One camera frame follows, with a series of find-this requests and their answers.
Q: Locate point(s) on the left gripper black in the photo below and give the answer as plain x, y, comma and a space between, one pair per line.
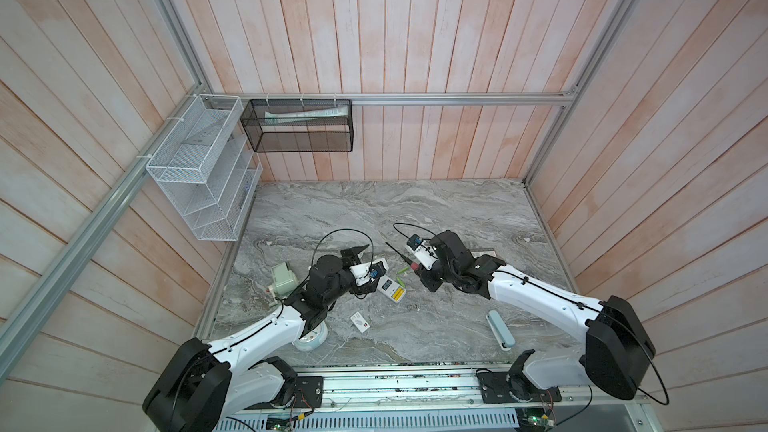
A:
353, 251

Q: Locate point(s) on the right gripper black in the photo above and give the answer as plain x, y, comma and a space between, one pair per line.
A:
428, 282

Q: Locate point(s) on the white remote control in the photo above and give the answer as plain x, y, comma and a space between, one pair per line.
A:
391, 289

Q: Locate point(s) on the red handled screwdriver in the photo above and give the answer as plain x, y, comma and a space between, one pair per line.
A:
408, 261

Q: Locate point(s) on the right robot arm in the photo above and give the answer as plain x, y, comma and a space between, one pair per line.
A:
614, 351

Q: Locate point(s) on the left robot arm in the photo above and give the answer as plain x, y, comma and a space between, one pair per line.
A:
205, 382

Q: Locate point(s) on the colored highlighter pack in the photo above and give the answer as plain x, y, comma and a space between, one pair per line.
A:
480, 253

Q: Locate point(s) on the small white box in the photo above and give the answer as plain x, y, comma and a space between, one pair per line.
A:
360, 322

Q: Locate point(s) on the pale green small object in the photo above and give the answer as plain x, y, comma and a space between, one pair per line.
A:
284, 281

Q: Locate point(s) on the white blue alarm clock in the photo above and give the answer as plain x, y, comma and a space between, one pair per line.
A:
313, 339

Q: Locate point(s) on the black mesh basket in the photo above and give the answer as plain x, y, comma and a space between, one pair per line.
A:
297, 137

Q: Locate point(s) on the paper in black basket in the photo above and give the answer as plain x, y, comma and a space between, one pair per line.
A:
315, 116

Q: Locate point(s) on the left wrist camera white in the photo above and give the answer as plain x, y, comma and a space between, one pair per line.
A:
369, 272

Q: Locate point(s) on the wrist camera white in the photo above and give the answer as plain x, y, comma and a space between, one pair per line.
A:
423, 251
369, 272

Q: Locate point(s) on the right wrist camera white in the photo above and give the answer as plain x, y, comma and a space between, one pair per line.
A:
423, 251

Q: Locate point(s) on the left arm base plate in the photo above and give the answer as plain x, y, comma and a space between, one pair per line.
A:
296, 390

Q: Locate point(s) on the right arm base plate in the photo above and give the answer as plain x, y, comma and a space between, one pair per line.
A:
512, 386

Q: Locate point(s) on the white wire shelf rack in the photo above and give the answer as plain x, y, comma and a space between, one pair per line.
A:
206, 170

